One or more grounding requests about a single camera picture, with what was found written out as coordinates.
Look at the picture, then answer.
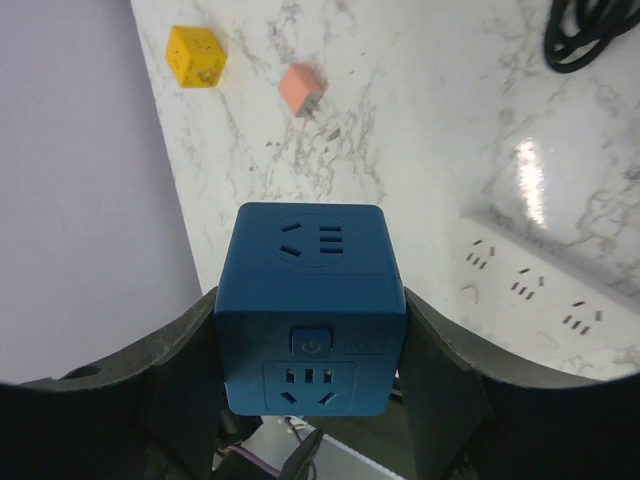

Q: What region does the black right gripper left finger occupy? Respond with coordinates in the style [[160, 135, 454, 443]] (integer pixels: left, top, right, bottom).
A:
[[1, 291, 223, 479]]

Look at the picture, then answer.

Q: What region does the pink plug adapter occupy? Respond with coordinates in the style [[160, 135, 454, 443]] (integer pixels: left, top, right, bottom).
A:
[[278, 63, 325, 118]]

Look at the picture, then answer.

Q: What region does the blue cube socket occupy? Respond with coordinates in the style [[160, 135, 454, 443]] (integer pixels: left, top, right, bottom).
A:
[[213, 202, 408, 416]]

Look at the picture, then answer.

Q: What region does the white triangular power strip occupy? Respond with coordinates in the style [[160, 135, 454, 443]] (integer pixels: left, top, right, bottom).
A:
[[447, 214, 640, 376]]

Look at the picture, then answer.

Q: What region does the black power cord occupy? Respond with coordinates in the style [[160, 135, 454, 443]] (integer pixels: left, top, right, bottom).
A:
[[543, 0, 640, 76]]

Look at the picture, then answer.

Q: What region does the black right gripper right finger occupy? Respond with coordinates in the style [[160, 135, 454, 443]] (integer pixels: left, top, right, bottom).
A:
[[399, 290, 639, 479]]

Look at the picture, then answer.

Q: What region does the yellow cube socket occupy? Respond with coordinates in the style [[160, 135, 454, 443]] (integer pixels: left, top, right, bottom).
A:
[[165, 25, 227, 88]]

